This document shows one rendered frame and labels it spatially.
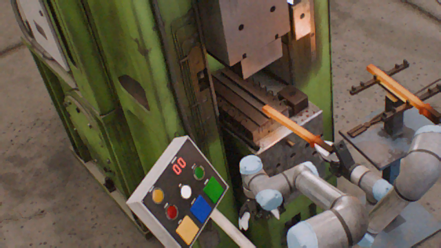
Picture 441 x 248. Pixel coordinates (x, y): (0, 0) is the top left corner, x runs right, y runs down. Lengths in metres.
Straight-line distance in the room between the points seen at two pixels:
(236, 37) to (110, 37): 0.59
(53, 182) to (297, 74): 1.87
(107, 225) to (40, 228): 0.40
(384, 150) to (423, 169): 0.90
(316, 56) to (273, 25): 0.55
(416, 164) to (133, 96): 1.25
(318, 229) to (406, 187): 0.46
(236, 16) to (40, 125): 2.52
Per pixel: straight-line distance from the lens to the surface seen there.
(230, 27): 2.31
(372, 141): 3.00
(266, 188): 2.08
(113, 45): 2.72
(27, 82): 5.00
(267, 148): 2.70
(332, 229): 1.74
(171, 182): 2.32
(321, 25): 2.90
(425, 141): 2.13
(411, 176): 2.08
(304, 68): 2.93
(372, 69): 2.95
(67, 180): 4.12
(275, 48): 2.52
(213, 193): 2.44
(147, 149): 3.11
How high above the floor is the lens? 2.86
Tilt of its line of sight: 43 degrees down
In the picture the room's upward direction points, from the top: 11 degrees counter-clockwise
